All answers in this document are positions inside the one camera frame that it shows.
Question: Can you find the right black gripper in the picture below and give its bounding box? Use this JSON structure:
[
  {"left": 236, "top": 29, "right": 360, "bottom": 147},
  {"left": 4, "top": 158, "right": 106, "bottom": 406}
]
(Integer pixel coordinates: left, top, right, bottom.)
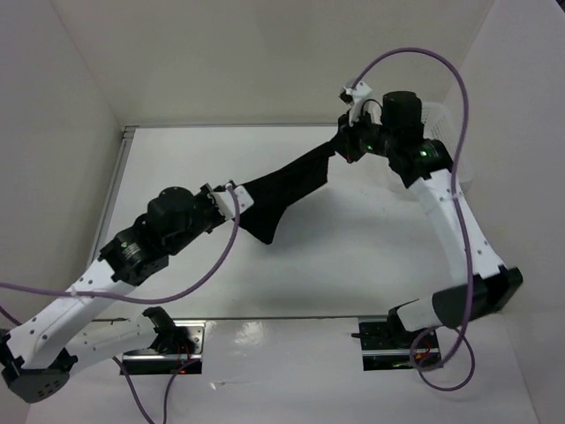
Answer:
[{"left": 328, "top": 104, "right": 397, "bottom": 163}]

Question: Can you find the black skirt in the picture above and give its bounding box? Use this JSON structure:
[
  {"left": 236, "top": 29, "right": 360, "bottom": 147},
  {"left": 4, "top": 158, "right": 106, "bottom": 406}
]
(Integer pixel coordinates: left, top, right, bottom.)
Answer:
[{"left": 239, "top": 141, "right": 335, "bottom": 245}]

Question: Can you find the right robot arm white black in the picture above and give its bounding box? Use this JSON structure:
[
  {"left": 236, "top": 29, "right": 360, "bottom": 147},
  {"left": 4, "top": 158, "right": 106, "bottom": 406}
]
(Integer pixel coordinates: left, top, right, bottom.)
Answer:
[{"left": 335, "top": 83, "right": 524, "bottom": 347}]

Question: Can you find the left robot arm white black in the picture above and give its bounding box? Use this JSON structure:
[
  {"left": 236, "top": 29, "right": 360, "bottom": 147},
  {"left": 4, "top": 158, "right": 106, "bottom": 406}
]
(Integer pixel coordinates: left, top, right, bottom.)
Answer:
[{"left": 1, "top": 185, "right": 239, "bottom": 404}]

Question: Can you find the white plastic perforated basket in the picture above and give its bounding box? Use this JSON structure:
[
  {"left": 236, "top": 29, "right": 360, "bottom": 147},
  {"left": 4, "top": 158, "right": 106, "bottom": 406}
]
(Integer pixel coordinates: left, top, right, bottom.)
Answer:
[{"left": 421, "top": 102, "right": 474, "bottom": 192}]

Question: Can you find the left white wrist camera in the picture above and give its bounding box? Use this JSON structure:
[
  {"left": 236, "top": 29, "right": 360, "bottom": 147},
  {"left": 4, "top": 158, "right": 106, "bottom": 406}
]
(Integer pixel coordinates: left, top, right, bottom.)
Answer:
[{"left": 210, "top": 181, "right": 254, "bottom": 220}]

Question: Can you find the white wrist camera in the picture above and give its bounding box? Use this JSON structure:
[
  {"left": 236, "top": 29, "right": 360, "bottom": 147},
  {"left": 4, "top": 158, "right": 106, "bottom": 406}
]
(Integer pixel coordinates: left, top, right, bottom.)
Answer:
[
  {"left": 339, "top": 80, "right": 381, "bottom": 126},
  {"left": 210, "top": 181, "right": 254, "bottom": 220}
]

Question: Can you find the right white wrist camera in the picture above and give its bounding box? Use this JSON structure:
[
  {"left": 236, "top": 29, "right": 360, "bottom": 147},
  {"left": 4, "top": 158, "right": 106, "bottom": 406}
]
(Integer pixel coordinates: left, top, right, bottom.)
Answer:
[{"left": 339, "top": 80, "right": 381, "bottom": 126}]

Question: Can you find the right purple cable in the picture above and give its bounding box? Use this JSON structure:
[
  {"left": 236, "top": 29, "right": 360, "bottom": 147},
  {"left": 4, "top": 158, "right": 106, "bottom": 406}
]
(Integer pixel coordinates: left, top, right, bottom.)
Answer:
[{"left": 350, "top": 49, "right": 477, "bottom": 392}]

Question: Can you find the purple cable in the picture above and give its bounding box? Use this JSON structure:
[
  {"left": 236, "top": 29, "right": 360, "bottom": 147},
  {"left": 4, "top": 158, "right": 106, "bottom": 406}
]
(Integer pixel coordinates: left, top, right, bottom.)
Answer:
[
  {"left": 0, "top": 185, "right": 242, "bottom": 424},
  {"left": 350, "top": 49, "right": 477, "bottom": 392}
]

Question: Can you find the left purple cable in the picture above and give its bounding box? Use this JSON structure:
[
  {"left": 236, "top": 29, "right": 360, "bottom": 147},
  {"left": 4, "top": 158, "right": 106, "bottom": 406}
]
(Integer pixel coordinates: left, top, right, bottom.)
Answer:
[{"left": 0, "top": 185, "right": 242, "bottom": 424}]

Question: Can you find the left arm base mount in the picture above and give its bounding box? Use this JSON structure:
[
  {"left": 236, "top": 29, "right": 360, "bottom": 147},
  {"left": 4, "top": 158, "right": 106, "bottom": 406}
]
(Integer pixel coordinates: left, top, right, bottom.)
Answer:
[{"left": 121, "top": 319, "right": 206, "bottom": 375}]

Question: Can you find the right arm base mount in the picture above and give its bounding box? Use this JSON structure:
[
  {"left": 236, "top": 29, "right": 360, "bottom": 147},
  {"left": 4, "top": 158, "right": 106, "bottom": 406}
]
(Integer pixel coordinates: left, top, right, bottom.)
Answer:
[{"left": 350, "top": 315, "right": 441, "bottom": 372}]

